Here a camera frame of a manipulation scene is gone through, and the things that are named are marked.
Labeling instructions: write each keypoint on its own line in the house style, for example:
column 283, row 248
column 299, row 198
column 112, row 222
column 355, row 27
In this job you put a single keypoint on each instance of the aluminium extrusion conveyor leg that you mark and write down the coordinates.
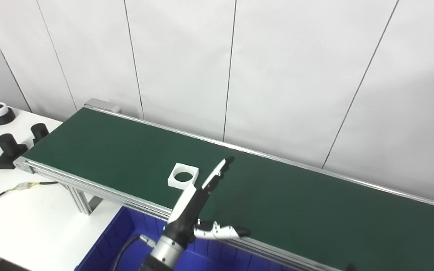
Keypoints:
column 83, row 199

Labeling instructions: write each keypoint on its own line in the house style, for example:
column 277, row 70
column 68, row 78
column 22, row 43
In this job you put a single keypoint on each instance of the blue plastic bin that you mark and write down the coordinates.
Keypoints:
column 107, row 248

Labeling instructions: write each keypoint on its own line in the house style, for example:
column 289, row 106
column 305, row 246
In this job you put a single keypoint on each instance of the black cylinder on square base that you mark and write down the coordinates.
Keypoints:
column 9, row 152

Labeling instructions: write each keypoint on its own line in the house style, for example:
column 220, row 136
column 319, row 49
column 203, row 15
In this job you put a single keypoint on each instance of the green conveyor belt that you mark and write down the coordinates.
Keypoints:
column 277, row 203

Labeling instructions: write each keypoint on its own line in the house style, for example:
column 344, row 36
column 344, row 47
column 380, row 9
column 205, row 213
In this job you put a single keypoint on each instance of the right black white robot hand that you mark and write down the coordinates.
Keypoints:
column 350, row 268

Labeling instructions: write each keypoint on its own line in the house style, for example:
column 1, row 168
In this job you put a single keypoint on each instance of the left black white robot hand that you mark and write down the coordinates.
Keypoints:
column 187, row 214

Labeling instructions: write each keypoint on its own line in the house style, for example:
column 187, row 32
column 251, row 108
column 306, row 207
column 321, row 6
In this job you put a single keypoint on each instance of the white square part with hole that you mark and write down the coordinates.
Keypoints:
column 172, row 180

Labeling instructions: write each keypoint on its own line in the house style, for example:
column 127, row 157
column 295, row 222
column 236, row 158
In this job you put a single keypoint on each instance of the black short cylinder part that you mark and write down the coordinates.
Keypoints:
column 40, row 132

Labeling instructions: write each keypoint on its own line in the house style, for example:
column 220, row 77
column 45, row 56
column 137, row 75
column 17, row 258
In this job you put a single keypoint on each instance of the grey conveyor motor housing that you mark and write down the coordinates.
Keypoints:
column 104, row 105

